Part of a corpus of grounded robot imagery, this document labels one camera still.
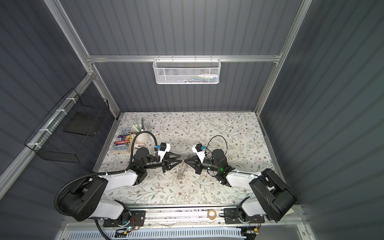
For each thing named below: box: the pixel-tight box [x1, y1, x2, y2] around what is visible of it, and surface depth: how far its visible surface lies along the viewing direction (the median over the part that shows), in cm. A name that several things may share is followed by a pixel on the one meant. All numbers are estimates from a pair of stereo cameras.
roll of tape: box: [207, 209, 217, 221], surface depth 77 cm
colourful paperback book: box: [111, 127, 133, 152], surface depth 103 cm
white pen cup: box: [130, 124, 142, 134], surface depth 101 cm
